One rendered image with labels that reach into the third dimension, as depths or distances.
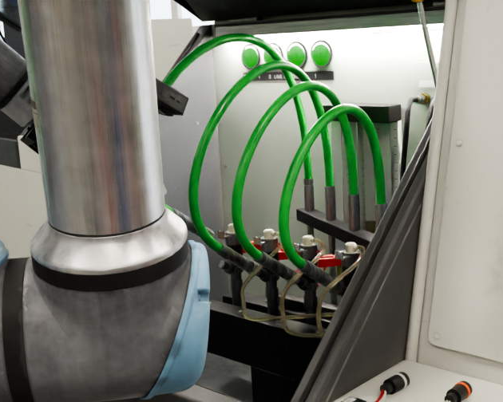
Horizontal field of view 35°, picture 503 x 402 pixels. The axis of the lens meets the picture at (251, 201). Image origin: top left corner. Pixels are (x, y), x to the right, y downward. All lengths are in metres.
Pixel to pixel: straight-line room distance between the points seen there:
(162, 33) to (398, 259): 3.37
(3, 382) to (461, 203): 0.66
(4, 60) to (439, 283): 0.64
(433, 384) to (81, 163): 0.63
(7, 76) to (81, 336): 0.59
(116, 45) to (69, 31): 0.03
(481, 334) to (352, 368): 0.17
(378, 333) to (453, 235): 0.16
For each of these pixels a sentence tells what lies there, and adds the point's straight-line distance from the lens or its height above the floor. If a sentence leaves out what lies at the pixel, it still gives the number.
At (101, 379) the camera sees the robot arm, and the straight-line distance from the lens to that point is 0.60.
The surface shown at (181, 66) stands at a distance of 1.23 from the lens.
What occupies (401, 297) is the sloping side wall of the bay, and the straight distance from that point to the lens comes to 1.10.
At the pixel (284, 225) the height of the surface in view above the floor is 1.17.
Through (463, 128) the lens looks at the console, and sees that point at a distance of 1.08.
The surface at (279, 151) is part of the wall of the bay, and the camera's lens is 1.61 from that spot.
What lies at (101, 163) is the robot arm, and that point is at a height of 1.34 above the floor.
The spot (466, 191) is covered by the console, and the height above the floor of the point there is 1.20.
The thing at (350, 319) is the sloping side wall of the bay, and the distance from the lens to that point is 1.02.
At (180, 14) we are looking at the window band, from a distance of 6.61.
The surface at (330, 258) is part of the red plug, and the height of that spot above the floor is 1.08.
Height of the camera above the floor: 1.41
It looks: 11 degrees down
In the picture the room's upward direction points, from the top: 3 degrees counter-clockwise
